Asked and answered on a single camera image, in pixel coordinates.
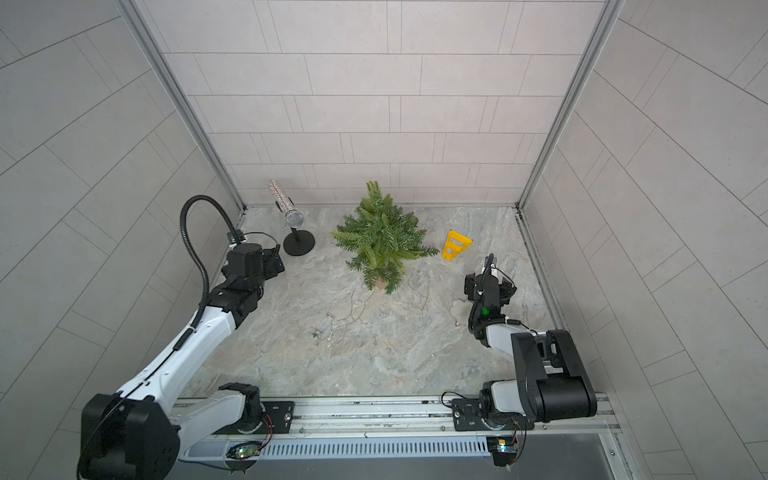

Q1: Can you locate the clear string lights wire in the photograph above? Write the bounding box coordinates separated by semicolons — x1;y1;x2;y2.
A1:
308;263;439;343

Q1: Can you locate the small green christmas tree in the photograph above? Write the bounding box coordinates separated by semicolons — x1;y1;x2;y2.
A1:
331;181;439;294

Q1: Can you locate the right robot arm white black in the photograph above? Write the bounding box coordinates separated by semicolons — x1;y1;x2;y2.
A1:
464;272;598;430

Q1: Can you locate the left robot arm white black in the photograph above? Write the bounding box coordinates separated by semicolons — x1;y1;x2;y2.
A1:
76;243;285;479

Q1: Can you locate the glitter microphone on black stand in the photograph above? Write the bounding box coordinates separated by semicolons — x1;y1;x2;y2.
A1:
269;179;315;256

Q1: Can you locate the yellow plastic triangular holder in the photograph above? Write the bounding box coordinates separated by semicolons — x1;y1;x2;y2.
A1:
442;230;473;261

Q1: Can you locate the right green circuit board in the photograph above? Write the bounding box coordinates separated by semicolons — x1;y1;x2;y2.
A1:
486;436;521;467

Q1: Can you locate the green circuit board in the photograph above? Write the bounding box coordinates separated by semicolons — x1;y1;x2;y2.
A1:
226;441;262;461
486;436;521;467

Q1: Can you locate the left green circuit board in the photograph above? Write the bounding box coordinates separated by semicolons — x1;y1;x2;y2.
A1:
226;441;262;461

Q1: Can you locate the left black corrugated cable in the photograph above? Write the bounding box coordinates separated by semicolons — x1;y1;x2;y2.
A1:
170;194;244;352

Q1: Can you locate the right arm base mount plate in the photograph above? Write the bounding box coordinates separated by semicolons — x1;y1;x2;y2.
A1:
447;397;535;432

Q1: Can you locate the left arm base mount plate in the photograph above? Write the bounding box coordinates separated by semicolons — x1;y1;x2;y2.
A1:
215;401;295;436

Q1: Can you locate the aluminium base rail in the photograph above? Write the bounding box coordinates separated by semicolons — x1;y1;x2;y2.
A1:
180;394;620;470

